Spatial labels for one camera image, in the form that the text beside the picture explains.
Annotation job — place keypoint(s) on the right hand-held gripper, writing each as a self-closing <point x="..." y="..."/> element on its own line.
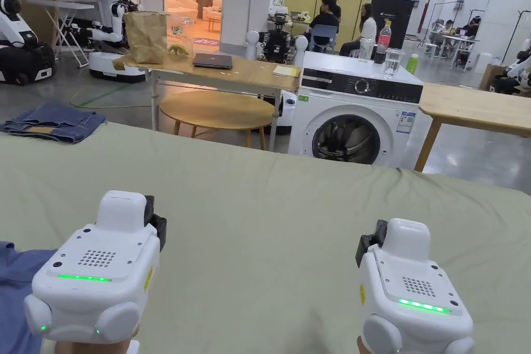
<point x="408" y="308"/>

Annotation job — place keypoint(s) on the white armchair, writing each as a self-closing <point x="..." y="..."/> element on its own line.
<point x="213" y="7"/>

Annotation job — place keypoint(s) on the person's left hand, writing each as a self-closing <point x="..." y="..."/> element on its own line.
<point x="70" y="347"/>

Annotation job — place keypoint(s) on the brown carton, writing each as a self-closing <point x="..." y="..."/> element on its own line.
<point x="491" y="76"/>

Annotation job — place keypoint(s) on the bed with pale green sheet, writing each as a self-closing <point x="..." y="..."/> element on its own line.
<point x="257" y="221"/>

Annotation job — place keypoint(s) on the large white wheeled robot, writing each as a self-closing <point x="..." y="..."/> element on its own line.
<point x="16" y="39"/>

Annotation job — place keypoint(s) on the group of people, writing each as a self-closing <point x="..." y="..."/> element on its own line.
<point x="452" y="32"/>

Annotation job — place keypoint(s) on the person's right hand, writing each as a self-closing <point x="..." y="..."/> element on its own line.
<point x="361" y="345"/>

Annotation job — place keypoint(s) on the white robot with camera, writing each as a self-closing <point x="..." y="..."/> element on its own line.
<point x="114" y="55"/>

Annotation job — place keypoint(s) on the white robot with black torso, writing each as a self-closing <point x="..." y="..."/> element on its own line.
<point x="277" y="43"/>

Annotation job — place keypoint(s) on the white washing machine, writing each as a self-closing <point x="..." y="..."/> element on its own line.
<point x="352" y="122"/>

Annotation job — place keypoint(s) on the folded blue jeans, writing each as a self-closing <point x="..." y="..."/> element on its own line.
<point x="54" y="122"/>

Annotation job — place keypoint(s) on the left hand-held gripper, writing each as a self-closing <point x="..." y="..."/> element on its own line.
<point x="93" y="287"/>

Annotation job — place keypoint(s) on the blue shirt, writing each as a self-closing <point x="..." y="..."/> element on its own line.
<point x="18" y="279"/>

